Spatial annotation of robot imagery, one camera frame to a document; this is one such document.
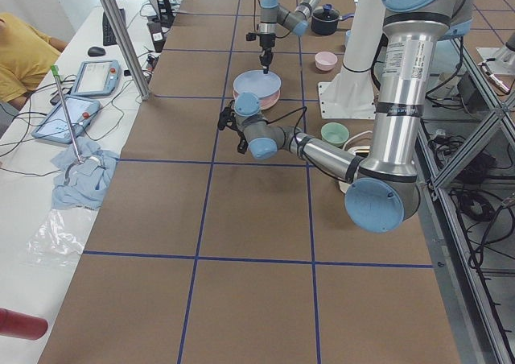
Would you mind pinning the light blue cup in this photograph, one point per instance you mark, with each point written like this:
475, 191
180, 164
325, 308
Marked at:
347, 38

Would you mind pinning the light blue plate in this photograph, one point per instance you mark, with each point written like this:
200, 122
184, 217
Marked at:
257, 82

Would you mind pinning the black keyboard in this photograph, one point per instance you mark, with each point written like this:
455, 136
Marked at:
108, 35

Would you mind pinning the cream toaster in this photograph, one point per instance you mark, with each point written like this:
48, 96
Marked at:
359, 144

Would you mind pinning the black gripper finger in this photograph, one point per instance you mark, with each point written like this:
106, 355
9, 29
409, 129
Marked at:
265, 63
242, 146

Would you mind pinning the black computer mouse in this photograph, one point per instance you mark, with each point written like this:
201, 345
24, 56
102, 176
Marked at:
96, 51

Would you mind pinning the light blue cloth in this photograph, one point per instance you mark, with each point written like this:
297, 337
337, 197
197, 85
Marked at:
83, 184

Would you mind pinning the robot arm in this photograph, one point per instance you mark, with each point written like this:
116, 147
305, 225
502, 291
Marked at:
273, 14
383, 76

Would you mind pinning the teach pendant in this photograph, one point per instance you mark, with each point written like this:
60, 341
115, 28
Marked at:
55, 127
96, 78

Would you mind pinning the person in yellow shirt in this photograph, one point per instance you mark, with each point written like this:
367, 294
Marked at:
27, 55

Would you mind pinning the aluminium frame post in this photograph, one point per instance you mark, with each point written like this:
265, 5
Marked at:
125, 44

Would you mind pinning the pink plate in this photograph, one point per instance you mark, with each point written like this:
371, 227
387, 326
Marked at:
265, 102

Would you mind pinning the dark blue pot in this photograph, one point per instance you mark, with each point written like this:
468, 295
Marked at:
328, 28

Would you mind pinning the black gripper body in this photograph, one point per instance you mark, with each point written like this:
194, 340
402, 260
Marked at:
266, 42
241, 138

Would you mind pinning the green bowl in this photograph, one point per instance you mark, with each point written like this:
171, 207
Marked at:
335, 134

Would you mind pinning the lower teach pendant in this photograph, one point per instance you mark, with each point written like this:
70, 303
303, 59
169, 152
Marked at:
55, 127

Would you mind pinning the red cylinder bottle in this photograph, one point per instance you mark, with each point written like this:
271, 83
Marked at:
21, 325

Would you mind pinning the metal rod green tip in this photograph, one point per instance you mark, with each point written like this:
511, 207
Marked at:
56, 76

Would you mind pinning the glass pot lid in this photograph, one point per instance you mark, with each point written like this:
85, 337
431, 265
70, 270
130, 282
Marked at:
326, 13

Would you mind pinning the pink bowl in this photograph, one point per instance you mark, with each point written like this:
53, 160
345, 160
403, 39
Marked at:
325, 61

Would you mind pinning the upper teach pendant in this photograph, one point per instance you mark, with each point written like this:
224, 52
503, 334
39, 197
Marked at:
96, 78

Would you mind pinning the clear plastic bag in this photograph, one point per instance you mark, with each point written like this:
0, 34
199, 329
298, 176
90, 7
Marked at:
60, 240

